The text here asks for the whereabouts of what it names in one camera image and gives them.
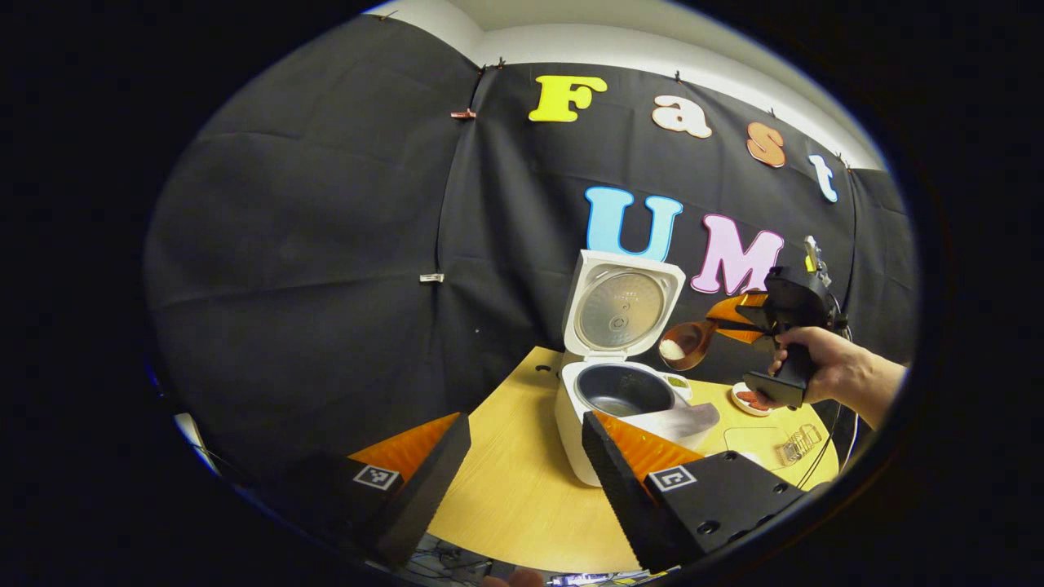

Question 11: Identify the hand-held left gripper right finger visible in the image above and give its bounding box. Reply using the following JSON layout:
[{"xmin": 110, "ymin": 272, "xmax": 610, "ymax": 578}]
[{"xmin": 581, "ymin": 410, "xmax": 816, "ymax": 574}]

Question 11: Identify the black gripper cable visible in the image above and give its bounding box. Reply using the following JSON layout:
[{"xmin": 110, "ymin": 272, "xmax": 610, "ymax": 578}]
[{"xmin": 795, "ymin": 398, "xmax": 862, "ymax": 490}]

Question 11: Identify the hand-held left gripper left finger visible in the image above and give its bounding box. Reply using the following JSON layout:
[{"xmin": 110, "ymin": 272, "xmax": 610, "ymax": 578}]
[{"xmin": 245, "ymin": 412, "xmax": 473, "ymax": 571}]

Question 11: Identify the wire chopstick holder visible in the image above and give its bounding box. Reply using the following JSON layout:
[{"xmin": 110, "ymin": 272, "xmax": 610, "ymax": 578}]
[{"xmin": 775, "ymin": 423, "xmax": 825, "ymax": 467}]

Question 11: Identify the brown wooden spoon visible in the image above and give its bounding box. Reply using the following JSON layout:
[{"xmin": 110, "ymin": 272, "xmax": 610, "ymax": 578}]
[{"xmin": 658, "ymin": 318, "xmax": 723, "ymax": 372}]

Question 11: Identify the white rice cooker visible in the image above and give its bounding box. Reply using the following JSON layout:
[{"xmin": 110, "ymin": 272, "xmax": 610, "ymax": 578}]
[{"xmin": 555, "ymin": 249, "xmax": 721, "ymax": 488}]

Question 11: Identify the white plate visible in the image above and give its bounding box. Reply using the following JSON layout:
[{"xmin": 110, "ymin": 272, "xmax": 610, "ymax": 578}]
[{"xmin": 730, "ymin": 382, "xmax": 776, "ymax": 418}]

